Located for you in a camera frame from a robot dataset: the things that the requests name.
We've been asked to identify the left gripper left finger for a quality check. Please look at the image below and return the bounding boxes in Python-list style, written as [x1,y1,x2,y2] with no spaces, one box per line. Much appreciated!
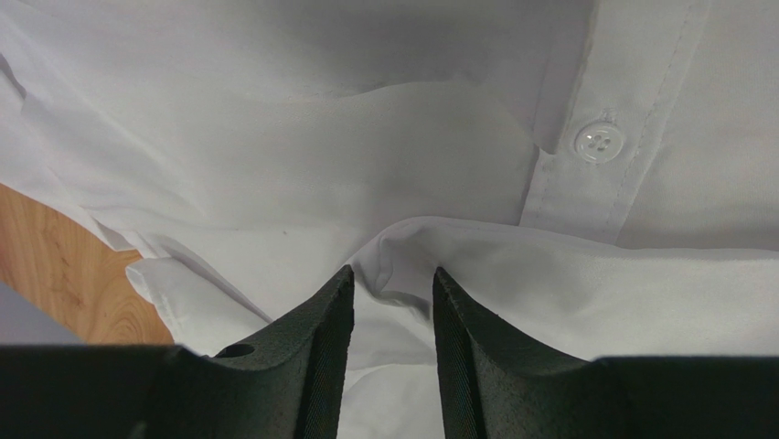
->
[1,266,355,438]

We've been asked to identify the white long sleeve shirt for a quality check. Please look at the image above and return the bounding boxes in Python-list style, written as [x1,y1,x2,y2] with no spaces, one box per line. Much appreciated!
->
[1,1,778,438]

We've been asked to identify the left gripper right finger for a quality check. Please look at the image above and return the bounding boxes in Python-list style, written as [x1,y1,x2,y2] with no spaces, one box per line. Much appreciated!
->
[432,269,778,438]

